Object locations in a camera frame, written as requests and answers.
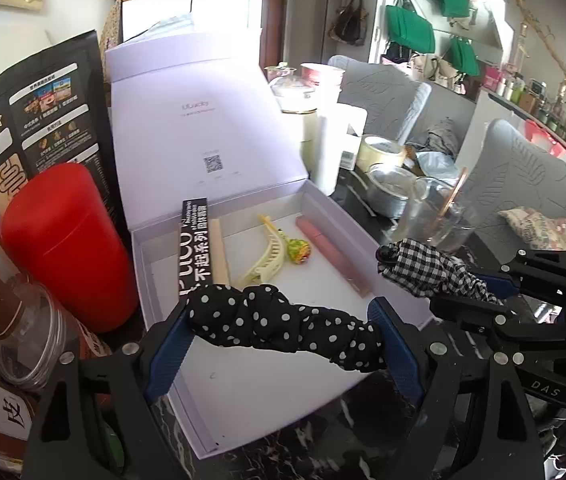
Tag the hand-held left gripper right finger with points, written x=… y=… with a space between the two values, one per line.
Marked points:
x=398 y=350

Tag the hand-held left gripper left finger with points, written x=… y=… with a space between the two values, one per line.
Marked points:
x=168 y=355

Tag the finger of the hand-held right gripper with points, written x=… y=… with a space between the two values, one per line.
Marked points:
x=468 y=307
x=505 y=282

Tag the black white gingham scrunchie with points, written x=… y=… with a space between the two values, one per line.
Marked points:
x=428 y=265

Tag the lavender gift box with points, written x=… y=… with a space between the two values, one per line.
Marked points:
x=263 y=390

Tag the black polka dot scrunchie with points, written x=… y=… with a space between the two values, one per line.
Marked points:
x=273 y=315

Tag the gold rectangular box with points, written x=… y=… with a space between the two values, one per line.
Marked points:
x=220 y=255

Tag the black printed card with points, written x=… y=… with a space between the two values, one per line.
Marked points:
x=194 y=245

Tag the pink lipstick tube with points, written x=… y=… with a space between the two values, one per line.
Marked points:
x=333 y=255

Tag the cream hair claw clip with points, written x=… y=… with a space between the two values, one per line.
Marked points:
x=270 y=255

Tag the floral cushion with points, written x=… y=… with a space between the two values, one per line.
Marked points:
x=538 y=227

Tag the glass mug with cartoon print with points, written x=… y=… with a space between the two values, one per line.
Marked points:
x=428 y=215

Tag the copper stirring spoon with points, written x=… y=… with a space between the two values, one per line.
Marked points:
x=455 y=190

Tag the grey chair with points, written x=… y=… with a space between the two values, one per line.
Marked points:
x=513 y=170
x=383 y=95

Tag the clear plastic bag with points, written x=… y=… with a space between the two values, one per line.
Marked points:
x=435 y=162

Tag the red canister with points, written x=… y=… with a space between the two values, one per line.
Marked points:
x=63 y=250

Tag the group of clear spice jars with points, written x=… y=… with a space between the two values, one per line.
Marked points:
x=13 y=335

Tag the beige tape roll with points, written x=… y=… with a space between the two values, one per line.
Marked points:
x=370 y=157

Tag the row of toiletry bottles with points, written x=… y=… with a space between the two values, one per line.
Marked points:
x=528 y=100

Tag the white cylinder tube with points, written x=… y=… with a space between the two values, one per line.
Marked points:
x=328 y=155

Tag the bamboo pole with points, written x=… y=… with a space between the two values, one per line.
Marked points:
x=545 y=42

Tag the white jar with clear lid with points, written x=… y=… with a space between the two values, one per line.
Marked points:
x=293 y=120

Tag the black snack bag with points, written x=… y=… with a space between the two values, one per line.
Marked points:
x=38 y=125

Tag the stack of pink paper cups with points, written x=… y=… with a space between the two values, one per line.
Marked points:
x=320 y=77

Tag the dark hanging handbag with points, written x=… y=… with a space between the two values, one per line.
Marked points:
x=348 y=20

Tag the brown door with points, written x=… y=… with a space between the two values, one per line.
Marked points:
x=270 y=25

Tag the white fridge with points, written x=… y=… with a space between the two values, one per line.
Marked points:
x=163 y=10

